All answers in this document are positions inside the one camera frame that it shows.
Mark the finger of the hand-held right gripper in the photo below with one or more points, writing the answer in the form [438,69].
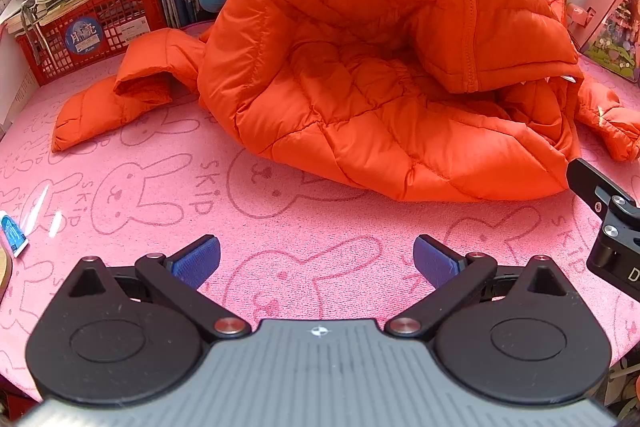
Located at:
[590,184]

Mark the red plastic crate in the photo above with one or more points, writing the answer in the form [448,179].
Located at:
[125,22]

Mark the grey metal clip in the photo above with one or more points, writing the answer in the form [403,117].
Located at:
[31,19]

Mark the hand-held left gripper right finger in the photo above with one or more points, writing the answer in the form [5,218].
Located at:
[435,263]

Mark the pink toy house box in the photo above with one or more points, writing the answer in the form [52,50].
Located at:
[615,22]

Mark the orange puffer jacket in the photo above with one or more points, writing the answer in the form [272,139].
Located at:
[350,82]

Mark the white paper sheets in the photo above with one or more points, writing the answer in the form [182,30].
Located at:
[15,92]

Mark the blue white tube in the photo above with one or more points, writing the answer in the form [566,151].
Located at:
[12,232]

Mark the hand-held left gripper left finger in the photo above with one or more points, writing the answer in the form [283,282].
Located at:
[200,264]

